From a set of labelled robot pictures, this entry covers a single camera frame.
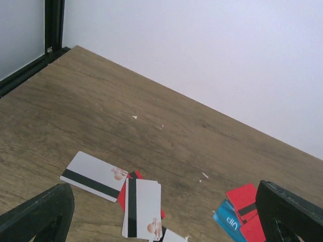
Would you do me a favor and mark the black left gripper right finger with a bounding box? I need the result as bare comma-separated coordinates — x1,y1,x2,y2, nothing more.
255,180,323,242

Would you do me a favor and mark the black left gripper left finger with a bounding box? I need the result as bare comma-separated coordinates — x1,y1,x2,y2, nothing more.
1,183,75,241

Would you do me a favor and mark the white card black stripe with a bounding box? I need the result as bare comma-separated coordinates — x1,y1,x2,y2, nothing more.
60,151,128,202

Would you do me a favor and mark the blue VIP card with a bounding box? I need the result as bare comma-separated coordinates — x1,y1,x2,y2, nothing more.
213,199,247,242

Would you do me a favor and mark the white card vertical stripe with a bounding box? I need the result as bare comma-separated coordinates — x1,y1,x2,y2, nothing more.
122,178,163,241

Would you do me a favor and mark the red card under white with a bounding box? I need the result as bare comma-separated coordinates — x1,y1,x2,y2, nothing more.
117,170,167,219

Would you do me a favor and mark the black frame post left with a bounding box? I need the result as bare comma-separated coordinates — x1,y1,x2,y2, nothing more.
1,0,70,97

